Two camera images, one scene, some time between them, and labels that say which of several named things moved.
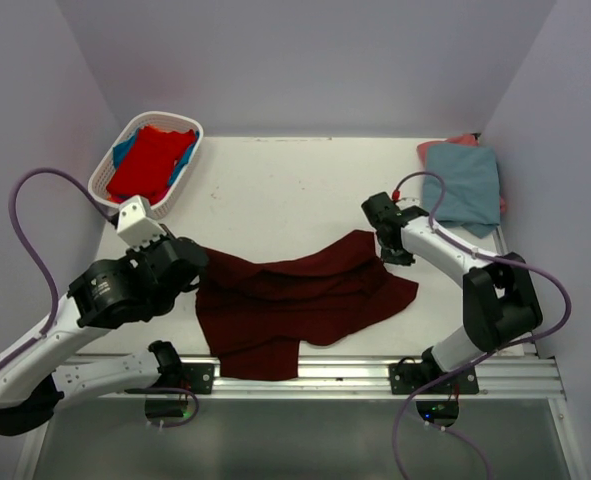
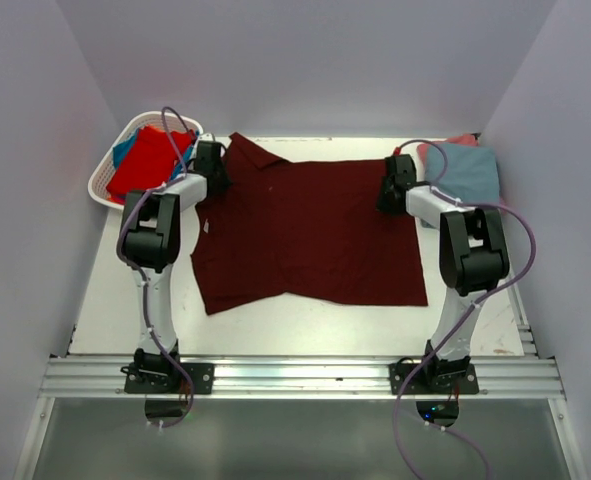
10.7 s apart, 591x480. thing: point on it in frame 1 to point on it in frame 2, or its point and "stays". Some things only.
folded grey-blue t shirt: x=472 y=192 stays
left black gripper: x=137 y=255 to x=225 y=182
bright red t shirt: x=147 y=165 stays
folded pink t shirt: x=460 y=140 stays
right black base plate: x=406 y=378 stays
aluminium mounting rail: x=501 y=376 stays
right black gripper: x=400 y=259 to x=381 y=204
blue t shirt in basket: x=121 y=152 stays
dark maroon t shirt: x=255 y=316 to x=315 y=228
